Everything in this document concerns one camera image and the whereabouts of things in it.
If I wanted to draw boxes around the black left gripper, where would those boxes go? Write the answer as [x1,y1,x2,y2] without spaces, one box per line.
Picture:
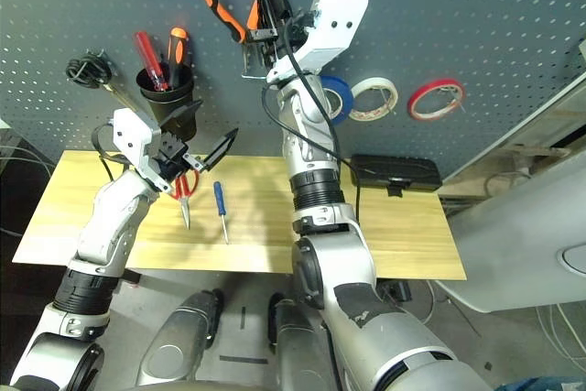
[149,98,240,181]

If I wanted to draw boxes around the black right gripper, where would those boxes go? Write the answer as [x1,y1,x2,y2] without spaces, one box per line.
[246,0,317,70]

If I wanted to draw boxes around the orange black needle-nose pliers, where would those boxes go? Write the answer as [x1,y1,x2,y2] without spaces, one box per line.
[199,0,294,79]

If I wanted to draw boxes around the blue handled screwdriver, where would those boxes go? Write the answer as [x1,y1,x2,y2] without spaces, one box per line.
[212,180,230,245]

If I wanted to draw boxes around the red handled scissors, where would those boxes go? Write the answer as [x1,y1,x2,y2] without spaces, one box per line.
[168,168,201,231]

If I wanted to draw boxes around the blue tape roll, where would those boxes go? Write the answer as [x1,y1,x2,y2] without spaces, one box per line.
[320,74,356,126]

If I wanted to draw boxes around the dark grey pegboard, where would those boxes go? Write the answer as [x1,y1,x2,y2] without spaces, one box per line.
[0,0,586,181]

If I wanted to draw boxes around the black tool cup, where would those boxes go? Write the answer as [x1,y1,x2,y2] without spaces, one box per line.
[136,63,199,143]

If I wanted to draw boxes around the white tape roll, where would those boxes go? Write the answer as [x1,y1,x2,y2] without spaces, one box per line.
[348,75,398,123]

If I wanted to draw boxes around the red tape roll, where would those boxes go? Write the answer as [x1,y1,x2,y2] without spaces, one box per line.
[407,78,467,122]

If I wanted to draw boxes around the black plastic case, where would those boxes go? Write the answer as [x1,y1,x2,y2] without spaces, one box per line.
[350,154,444,198]

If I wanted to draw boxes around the silver left robot leg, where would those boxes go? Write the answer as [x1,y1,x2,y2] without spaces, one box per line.
[136,288,225,387]

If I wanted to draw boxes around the silver robot leg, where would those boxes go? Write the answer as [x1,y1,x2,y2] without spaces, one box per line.
[267,292,340,391]
[136,288,225,387]

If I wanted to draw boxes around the silver right robot leg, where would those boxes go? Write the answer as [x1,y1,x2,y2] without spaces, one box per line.
[267,292,340,391]

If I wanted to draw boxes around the olive robot torso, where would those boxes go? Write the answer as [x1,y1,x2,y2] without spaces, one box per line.
[150,379,285,391]

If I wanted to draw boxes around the white curved machine housing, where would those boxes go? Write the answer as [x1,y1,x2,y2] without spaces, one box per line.
[434,134,586,314]

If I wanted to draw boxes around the blue jeans leg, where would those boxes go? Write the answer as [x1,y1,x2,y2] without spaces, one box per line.
[494,376,586,391]

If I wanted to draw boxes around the metal wire plier holder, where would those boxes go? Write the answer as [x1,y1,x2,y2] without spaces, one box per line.
[241,42,271,81]

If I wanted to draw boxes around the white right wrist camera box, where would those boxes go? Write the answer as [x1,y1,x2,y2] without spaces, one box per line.
[267,0,370,85]

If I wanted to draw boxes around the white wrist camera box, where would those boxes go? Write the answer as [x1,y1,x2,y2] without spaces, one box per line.
[112,107,170,193]
[267,0,370,85]

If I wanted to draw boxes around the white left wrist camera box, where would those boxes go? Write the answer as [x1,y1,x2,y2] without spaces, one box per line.
[112,107,170,193]

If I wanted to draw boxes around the orange black handled screwdriver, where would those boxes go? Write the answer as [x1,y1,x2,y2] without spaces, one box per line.
[167,27,190,90]

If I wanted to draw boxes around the red handled screwdriver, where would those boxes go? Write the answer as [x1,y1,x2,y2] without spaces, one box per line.
[132,31,169,92]

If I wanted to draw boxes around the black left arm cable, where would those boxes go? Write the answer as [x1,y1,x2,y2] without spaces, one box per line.
[90,123,132,184]

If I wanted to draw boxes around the black handled scissors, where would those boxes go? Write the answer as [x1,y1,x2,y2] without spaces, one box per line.
[65,49,143,113]

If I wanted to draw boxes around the grey cable tangle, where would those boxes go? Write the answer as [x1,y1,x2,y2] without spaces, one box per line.
[0,143,54,170]

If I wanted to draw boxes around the black under-table bracket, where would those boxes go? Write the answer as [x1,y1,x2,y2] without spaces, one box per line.
[379,278,413,305]

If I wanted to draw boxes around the white floor cables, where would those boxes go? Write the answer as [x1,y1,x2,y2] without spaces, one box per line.
[535,303,586,374]

